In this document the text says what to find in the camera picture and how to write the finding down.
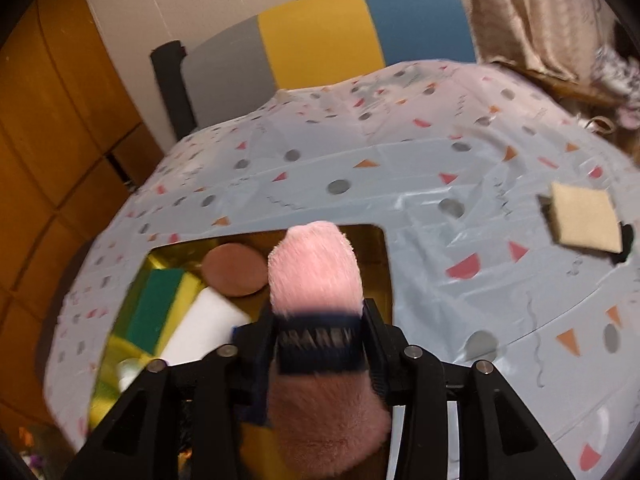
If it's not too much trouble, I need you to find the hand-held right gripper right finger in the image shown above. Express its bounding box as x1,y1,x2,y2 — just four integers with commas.
362,300,576,480

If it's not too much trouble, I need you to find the small white bottle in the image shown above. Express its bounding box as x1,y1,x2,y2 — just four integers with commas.
116,357,146,393

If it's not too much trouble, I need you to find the wooden desk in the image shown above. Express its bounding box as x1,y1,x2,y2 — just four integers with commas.
500,62,621,108

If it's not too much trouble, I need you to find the brown box gold interior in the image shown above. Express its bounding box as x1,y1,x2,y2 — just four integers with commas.
87,224,396,480

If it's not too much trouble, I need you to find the patterned light blue tablecloth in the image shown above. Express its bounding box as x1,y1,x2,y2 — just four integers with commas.
42,60,640,480

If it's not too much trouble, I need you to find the cream sponge pad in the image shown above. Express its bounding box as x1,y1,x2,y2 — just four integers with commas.
549,181,623,253

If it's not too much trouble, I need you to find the orange wooden wardrobe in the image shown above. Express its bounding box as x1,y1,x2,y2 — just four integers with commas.
0,0,166,426

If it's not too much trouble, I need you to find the dusty pink satin scrunchie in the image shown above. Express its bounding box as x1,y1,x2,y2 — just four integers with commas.
201,243,269,299

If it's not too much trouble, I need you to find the pink fluffy cloth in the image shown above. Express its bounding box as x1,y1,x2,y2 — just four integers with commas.
267,220,393,478

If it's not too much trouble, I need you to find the grey yellow blue chair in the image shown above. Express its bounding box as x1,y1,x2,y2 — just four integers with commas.
151,0,476,141

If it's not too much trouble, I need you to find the green and yellow sponge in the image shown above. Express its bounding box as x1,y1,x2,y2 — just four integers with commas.
107,267,203,361

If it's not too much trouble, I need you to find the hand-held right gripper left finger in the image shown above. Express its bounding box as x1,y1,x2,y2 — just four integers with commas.
62,307,277,480

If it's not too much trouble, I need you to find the pile of striped clothes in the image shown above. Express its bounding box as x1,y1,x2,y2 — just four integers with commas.
590,45,640,126

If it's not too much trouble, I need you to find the black scrunchie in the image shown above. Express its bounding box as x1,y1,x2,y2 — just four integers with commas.
607,222,635,267

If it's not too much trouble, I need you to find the white foam block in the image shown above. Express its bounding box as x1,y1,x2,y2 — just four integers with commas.
160,287,251,366

